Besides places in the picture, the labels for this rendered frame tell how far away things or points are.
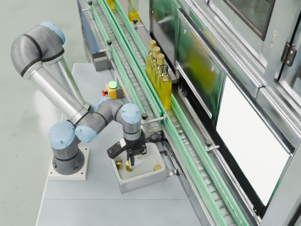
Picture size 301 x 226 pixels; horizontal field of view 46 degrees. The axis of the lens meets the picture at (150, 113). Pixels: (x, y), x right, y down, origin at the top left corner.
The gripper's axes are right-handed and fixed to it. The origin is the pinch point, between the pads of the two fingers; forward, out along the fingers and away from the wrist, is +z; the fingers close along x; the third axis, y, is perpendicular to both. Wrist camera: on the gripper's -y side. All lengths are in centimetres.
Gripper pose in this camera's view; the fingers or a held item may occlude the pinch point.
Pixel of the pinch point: (129, 163)
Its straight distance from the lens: 165.8
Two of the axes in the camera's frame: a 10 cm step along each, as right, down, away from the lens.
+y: 9.4, -2.6, 2.4
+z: 0.0, 6.9, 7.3
